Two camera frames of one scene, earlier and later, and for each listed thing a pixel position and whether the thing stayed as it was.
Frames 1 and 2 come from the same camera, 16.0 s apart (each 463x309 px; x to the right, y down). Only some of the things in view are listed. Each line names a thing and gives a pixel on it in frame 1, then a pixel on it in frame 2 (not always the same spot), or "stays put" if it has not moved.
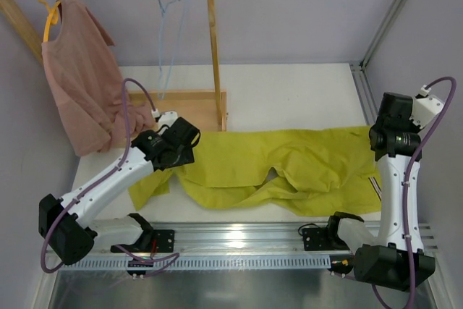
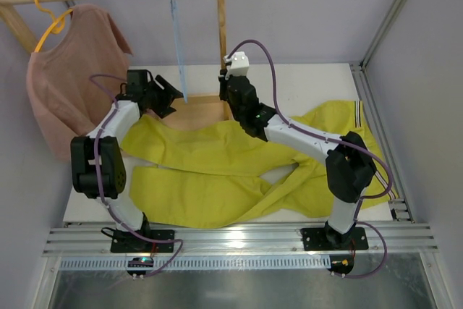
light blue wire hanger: [161, 37] → [175, 12]
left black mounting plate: [163, 240] stays put
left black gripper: [184, 137] → [162, 95]
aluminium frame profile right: [359, 66] stays put
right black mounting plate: [320, 239] stays put
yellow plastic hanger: [53, 10] → [58, 22]
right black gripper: [394, 107] → [229, 82]
